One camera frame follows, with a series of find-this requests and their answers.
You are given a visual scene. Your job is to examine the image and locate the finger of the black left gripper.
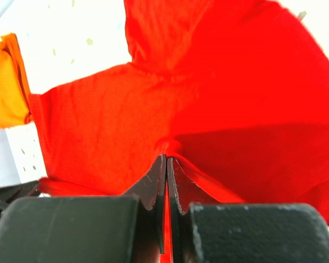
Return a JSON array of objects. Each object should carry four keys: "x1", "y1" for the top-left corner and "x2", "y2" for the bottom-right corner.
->
[{"x1": 0, "y1": 181, "x2": 40, "y2": 208}]

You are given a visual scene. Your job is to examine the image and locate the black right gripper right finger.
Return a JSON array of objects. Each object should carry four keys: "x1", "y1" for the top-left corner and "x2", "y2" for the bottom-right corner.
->
[{"x1": 167, "y1": 158, "x2": 219, "y2": 262}]

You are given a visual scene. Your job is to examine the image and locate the folded orange t shirt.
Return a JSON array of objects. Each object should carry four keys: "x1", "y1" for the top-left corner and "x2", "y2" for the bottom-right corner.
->
[{"x1": 0, "y1": 33, "x2": 33, "y2": 129}]

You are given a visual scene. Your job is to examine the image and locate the red t shirt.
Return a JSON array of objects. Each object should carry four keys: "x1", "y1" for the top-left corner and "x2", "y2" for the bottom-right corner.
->
[{"x1": 29, "y1": 0, "x2": 329, "y2": 263}]

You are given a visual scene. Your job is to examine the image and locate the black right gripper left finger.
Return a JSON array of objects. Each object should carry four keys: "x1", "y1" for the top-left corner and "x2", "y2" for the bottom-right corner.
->
[{"x1": 123, "y1": 155, "x2": 167, "y2": 254}]

